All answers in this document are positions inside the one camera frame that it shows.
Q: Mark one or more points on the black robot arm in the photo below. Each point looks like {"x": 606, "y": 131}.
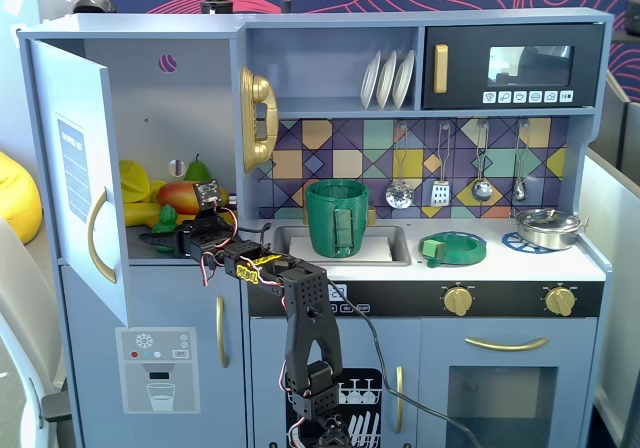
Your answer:
{"x": 305, "y": 328}

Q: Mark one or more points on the black toy microwave door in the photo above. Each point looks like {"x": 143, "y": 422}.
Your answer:
{"x": 465, "y": 68}

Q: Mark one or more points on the steel spoon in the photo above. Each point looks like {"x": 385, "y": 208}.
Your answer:
{"x": 520, "y": 190}

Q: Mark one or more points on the steel skimmer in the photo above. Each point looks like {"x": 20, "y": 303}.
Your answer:
{"x": 400, "y": 196}

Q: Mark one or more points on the yellow bean bag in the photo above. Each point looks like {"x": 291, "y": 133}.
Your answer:
{"x": 15, "y": 203}

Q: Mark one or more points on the steel toy pot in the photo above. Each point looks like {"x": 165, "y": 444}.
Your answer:
{"x": 547, "y": 239}

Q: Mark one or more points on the green printed cup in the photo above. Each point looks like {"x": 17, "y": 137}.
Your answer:
{"x": 320, "y": 218}

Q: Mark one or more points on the blue round trivet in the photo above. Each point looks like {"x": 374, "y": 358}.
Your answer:
{"x": 512, "y": 242}

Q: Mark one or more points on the blue toy kitchen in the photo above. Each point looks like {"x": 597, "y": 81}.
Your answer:
{"x": 150, "y": 93}

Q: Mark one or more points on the gold toy faucet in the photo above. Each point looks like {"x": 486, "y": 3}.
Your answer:
{"x": 372, "y": 215}

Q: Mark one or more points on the grey toy sink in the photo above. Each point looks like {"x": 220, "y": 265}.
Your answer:
{"x": 400, "y": 248}

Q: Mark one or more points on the steel ladle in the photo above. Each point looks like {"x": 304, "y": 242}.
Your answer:
{"x": 482, "y": 190}

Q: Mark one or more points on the blue oven door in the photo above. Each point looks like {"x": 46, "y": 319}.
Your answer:
{"x": 435, "y": 333}

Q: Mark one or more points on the white toy plate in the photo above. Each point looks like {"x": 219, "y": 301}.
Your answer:
{"x": 404, "y": 78}
{"x": 386, "y": 80}
{"x": 370, "y": 80}

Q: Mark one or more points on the blue freezer door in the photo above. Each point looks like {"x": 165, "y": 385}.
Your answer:
{"x": 150, "y": 298}

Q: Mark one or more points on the small black post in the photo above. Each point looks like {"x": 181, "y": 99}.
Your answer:
{"x": 285, "y": 7}

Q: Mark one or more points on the yellow toy fruit piece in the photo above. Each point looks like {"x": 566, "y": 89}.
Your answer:
{"x": 137, "y": 214}

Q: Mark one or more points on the steel pot lid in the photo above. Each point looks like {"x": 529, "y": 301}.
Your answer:
{"x": 547, "y": 216}

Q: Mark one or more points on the gold stove knob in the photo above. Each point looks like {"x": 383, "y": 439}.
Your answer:
{"x": 458, "y": 300}
{"x": 560, "y": 300}

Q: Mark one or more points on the steel slotted spatula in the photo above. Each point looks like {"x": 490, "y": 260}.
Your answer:
{"x": 440, "y": 193}

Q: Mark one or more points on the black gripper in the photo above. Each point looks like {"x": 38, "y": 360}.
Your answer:
{"x": 176, "y": 241}

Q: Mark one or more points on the blue cabinet door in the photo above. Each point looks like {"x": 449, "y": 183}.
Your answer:
{"x": 65, "y": 93}

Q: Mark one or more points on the white office chair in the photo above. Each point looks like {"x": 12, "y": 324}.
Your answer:
{"x": 20, "y": 318}

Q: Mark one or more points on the green toy pear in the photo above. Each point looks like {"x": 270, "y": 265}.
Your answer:
{"x": 197, "y": 170}

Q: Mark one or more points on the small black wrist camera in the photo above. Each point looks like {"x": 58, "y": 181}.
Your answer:
{"x": 206, "y": 193}

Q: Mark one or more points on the gold toy telephone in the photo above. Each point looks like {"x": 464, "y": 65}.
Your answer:
{"x": 262, "y": 93}

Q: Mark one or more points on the black round device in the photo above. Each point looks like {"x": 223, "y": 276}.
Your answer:
{"x": 92, "y": 3}

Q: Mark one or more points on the black cylinder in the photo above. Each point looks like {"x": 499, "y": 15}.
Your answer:
{"x": 216, "y": 6}

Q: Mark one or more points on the red yellow toy mango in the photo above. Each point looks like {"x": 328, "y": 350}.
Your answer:
{"x": 175, "y": 195}

